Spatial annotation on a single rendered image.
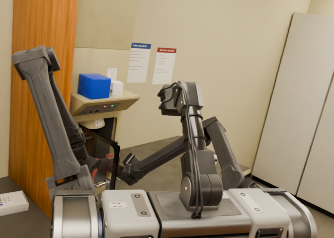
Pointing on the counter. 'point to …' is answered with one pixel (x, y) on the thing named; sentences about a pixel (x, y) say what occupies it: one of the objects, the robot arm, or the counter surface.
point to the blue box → (94, 86)
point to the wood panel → (18, 125)
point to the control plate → (99, 108)
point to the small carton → (116, 88)
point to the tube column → (106, 17)
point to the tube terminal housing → (104, 63)
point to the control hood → (79, 102)
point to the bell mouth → (93, 123)
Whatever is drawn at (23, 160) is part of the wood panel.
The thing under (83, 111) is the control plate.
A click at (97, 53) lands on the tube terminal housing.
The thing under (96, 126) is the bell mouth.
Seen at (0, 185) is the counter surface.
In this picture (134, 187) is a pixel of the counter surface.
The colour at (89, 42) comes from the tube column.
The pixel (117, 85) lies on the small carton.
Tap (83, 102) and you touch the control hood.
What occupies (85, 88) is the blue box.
